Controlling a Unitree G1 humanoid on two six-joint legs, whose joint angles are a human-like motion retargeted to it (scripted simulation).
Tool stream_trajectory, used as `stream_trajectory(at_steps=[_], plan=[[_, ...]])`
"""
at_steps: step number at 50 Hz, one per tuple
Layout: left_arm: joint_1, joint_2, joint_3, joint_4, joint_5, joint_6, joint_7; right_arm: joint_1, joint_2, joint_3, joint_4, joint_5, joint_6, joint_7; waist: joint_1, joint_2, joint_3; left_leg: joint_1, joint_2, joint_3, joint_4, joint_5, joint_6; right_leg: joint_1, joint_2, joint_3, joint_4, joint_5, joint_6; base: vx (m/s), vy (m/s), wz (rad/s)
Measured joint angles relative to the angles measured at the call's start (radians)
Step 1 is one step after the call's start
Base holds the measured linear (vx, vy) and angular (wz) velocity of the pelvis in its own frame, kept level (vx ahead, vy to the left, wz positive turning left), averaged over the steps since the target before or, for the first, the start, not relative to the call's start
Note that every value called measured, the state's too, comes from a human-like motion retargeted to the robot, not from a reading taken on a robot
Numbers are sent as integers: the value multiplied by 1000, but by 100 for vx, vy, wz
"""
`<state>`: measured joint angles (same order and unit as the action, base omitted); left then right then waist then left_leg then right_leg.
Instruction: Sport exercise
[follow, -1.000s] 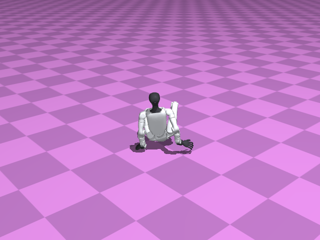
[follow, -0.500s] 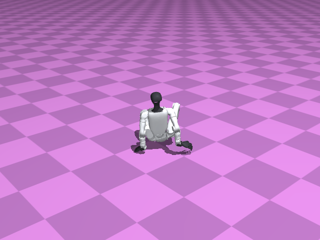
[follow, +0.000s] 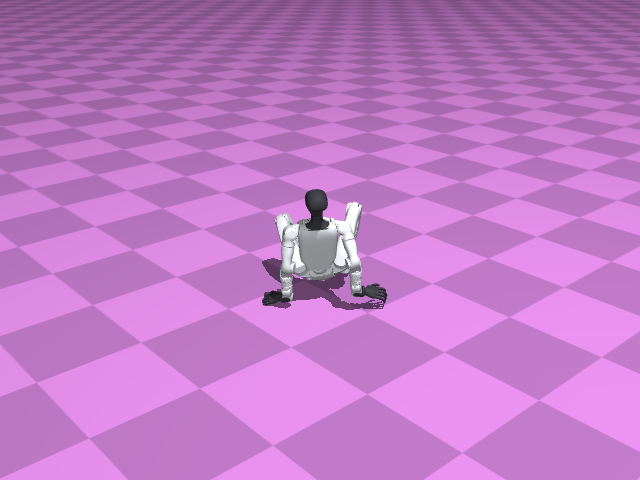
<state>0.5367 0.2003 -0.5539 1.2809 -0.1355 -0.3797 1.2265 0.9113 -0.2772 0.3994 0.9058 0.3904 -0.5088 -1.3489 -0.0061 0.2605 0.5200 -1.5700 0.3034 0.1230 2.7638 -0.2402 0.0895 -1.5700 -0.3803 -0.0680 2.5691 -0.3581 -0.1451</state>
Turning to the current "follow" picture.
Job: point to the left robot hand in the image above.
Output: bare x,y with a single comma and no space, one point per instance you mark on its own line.
274,297

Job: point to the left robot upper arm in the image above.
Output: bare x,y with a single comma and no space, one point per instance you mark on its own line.
289,234

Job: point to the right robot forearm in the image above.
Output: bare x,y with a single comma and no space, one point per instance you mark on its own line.
355,280

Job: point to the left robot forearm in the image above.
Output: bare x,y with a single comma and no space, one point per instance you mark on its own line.
286,285

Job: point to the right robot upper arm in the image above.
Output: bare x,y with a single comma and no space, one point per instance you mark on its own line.
344,229

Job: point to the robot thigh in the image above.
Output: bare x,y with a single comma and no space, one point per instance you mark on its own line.
282,221
352,216

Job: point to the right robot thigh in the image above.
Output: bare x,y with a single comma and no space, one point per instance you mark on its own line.
352,216

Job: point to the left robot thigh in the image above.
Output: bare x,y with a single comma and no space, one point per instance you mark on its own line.
282,221

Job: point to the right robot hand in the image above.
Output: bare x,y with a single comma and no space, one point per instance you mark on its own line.
373,292

